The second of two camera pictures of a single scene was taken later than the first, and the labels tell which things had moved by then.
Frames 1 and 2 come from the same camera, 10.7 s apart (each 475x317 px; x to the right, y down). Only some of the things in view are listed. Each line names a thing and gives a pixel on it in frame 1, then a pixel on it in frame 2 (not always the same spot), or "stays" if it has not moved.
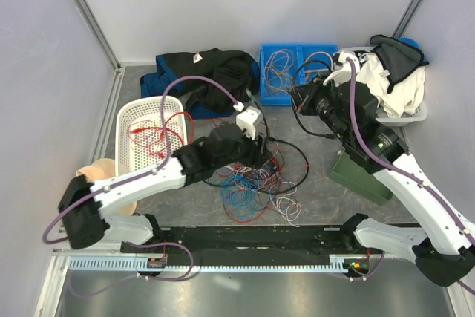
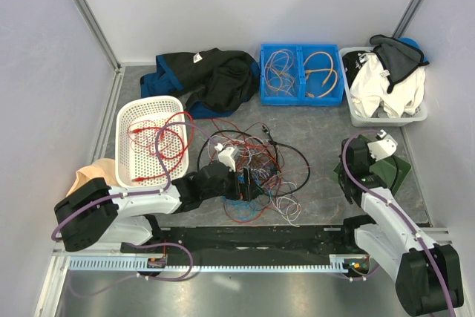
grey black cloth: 397,58 stays
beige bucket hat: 103,168 stays
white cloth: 406,96 stays
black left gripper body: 248,155 to 228,188
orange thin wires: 278,70 stays
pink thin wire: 267,174 to 289,183
